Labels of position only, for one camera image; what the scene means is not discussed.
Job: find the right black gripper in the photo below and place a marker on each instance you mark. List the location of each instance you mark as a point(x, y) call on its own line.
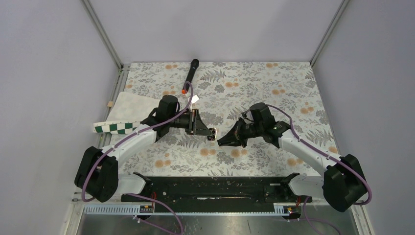
point(235, 136)

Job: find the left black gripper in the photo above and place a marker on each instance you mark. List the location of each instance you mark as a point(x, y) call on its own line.
point(196, 126)

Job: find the black earbud charging case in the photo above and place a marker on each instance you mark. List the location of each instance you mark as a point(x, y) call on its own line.
point(212, 134)

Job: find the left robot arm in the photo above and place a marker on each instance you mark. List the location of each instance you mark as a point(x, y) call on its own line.
point(98, 174)

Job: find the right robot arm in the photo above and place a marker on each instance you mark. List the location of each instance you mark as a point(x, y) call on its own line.
point(341, 181)

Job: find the floral tablecloth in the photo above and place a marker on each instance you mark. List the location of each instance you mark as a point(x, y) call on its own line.
point(225, 90)

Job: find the black microphone orange tip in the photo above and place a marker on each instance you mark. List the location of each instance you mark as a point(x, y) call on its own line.
point(193, 67)

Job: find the green white checkered mat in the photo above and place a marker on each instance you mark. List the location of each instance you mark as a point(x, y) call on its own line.
point(126, 114)

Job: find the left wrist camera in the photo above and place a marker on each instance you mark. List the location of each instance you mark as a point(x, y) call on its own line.
point(194, 99)

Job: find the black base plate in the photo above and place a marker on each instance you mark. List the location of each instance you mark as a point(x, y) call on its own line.
point(221, 194)

